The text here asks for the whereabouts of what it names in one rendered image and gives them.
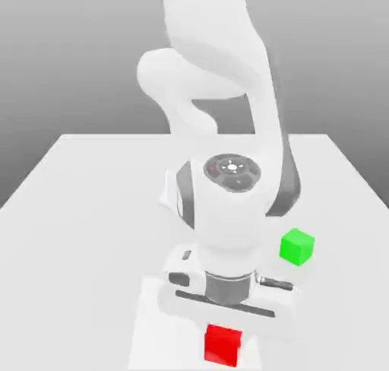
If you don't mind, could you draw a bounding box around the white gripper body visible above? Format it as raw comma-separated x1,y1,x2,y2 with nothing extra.
156,281,298,342

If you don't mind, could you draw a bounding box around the small red cube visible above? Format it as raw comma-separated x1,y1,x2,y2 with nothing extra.
204,323,243,368

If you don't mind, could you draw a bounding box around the small green cube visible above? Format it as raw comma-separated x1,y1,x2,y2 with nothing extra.
279,227,315,267

